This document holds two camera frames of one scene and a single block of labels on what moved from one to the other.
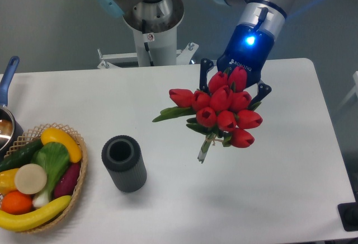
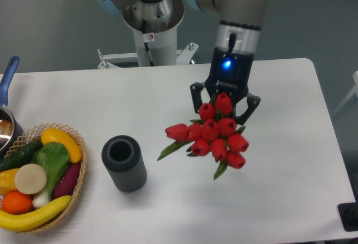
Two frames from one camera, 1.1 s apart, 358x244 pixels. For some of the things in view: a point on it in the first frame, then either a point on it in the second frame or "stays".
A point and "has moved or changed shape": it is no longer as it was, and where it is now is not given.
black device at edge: [348, 215] stays
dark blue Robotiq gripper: [249, 47] to [230, 74]
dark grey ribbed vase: [122, 156] stays
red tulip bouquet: [223, 112] has moved or changed shape
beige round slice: [31, 178] stays
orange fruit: [16, 202] stays
